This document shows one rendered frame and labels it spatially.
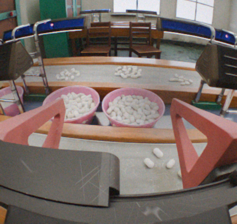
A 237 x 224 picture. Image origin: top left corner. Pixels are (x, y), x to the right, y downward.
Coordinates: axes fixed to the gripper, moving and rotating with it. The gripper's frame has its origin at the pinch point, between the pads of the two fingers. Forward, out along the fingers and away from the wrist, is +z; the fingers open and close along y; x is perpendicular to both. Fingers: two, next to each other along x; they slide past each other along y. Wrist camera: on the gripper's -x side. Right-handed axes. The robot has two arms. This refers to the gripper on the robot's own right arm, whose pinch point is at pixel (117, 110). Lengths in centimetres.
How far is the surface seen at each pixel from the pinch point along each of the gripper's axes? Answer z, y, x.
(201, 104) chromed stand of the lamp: 51, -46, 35
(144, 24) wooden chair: 264, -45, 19
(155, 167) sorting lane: 13.9, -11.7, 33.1
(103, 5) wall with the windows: 514, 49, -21
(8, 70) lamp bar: 13.1, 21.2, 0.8
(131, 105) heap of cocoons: 45, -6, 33
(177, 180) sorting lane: 8.5, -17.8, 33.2
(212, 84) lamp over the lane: 9.8, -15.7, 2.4
